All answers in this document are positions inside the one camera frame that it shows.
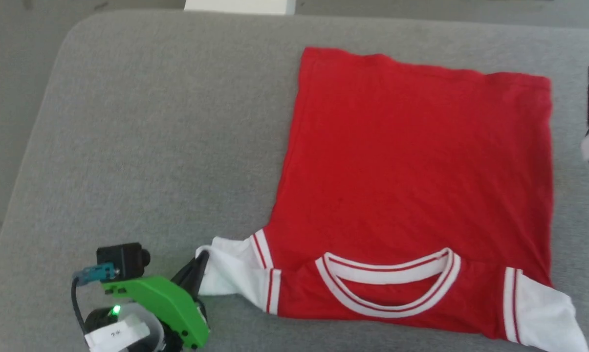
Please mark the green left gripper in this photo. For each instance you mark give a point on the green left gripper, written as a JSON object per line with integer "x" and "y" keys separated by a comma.
{"x": 162, "y": 300}

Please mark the red and white jersey shirt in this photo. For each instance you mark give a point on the red and white jersey shirt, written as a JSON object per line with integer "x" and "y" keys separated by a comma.
{"x": 411, "y": 171}

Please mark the white box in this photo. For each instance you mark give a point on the white box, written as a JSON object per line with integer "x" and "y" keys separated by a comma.
{"x": 240, "y": 6}

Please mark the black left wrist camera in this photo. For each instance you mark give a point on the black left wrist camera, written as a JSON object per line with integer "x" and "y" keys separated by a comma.
{"x": 123, "y": 259}

